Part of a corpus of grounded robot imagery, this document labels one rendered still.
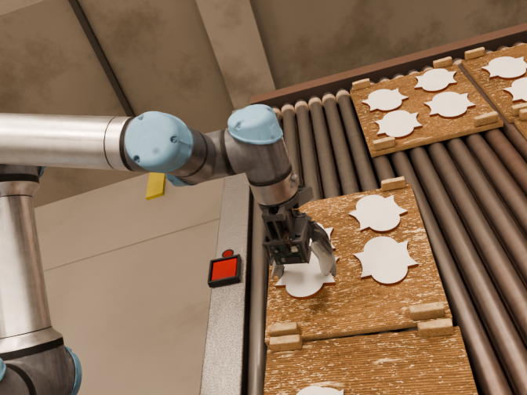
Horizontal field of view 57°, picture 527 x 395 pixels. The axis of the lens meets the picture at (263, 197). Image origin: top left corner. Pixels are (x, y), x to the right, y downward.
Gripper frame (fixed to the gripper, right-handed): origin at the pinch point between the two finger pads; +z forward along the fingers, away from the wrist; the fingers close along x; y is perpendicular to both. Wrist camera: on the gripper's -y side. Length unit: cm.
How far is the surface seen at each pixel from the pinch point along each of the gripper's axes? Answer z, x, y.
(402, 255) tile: 7.3, 16.9, -10.7
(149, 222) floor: 91, -148, -148
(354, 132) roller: 7, 4, -66
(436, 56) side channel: 3, 30, -104
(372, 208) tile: 6.3, 10.3, -26.7
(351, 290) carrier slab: 8.5, 6.8, -2.8
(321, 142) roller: 6, -7, -63
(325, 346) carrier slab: 9.2, 2.8, 10.4
